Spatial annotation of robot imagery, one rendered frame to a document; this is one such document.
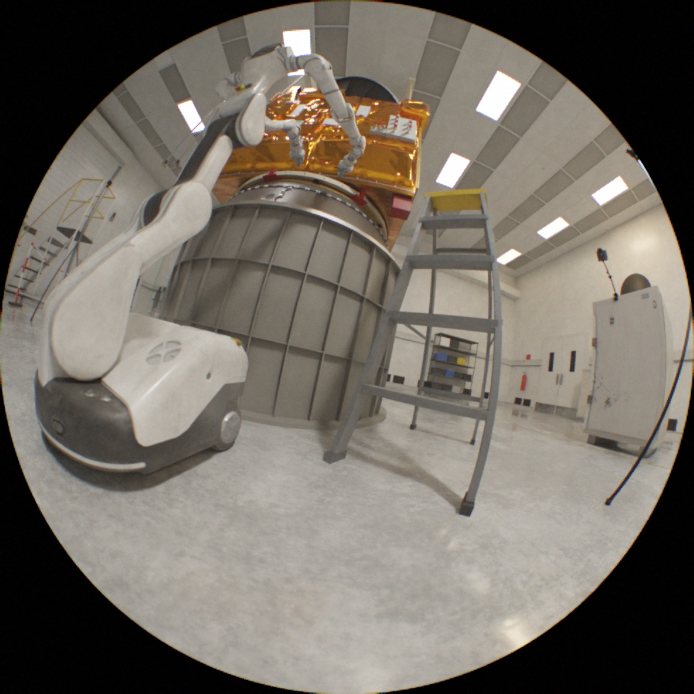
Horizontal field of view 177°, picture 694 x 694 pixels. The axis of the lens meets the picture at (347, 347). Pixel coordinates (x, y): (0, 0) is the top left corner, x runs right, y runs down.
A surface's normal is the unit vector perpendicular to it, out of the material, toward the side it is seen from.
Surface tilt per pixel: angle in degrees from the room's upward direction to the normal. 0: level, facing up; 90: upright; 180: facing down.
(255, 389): 90
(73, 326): 90
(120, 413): 40
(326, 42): 180
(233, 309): 90
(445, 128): 180
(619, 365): 90
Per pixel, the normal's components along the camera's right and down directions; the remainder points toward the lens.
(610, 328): -0.98, -0.21
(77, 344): 0.97, 0.20
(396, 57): -0.21, 0.98
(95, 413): 0.62, -0.56
